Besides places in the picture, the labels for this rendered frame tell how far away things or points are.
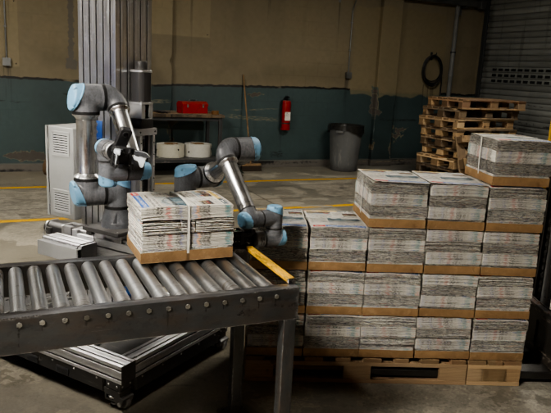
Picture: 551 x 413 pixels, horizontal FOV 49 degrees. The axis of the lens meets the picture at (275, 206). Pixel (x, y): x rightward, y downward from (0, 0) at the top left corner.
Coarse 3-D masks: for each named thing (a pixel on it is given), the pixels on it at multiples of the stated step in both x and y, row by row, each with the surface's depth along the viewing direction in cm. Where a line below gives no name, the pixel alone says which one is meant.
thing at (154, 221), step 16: (144, 192) 257; (160, 192) 261; (128, 208) 256; (144, 208) 231; (160, 208) 233; (176, 208) 236; (144, 224) 233; (160, 224) 235; (176, 224) 237; (144, 240) 234; (160, 240) 237; (176, 240) 239
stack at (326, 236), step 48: (288, 240) 298; (336, 240) 300; (384, 240) 301; (432, 240) 303; (480, 240) 305; (336, 288) 305; (384, 288) 306; (432, 288) 309; (336, 336) 311; (384, 336) 312; (432, 336) 314
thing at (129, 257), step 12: (240, 252) 264; (0, 264) 229; (12, 264) 230; (24, 264) 230; (36, 264) 231; (48, 264) 232; (60, 264) 234; (96, 264) 239; (24, 276) 229; (120, 276) 244; (156, 276) 251; (48, 288) 234
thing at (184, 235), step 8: (176, 192) 263; (176, 200) 247; (184, 208) 237; (192, 208) 239; (184, 216) 238; (192, 216) 239; (184, 224) 239; (192, 224) 240; (184, 232) 240; (192, 232) 241; (184, 240) 241; (192, 240) 242; (184, 248) 241; (192, 248) 242
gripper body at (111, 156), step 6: (108, 150) 237; (126, 150) 231; (108, 156) 238; (114, 156) 232; (120, 156) 230; (126, 156) 232; (114, 162) 231; (120, 162) 231; (126, 162) 232; (132, 168) 234
